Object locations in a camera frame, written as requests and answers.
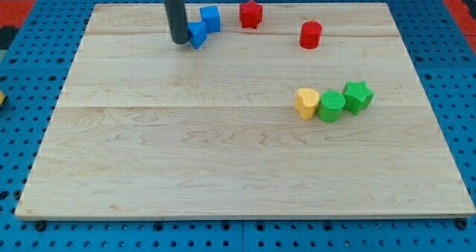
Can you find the red star block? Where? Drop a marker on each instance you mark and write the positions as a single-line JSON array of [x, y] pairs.
[[250, 14]]

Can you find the green star block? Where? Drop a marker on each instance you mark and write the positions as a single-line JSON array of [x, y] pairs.
[[357, 96]]

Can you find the yellow heart block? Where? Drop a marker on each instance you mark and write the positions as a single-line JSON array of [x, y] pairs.
[[306, 102]]

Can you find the wooden board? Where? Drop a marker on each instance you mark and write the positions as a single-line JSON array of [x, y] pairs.
[[148, 130]]

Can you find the green cylinder block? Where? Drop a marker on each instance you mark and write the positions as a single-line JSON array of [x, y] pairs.
[[331, 106]]

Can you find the blue triangle block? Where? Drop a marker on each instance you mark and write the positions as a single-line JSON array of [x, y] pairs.
[[198, 33]]

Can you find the blue cube block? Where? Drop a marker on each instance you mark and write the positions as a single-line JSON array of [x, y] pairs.
[[211, 17]]

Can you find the red cylinder block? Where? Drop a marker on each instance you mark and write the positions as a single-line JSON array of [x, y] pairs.
[[310, 34]]

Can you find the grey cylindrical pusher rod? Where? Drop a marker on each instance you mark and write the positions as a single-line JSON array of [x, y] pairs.
[[177, 20]]

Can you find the yellow block at edge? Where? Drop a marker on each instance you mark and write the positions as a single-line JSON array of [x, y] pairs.
[[2, 97]]

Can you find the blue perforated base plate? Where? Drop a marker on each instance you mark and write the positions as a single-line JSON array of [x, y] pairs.
[[35, 67]]

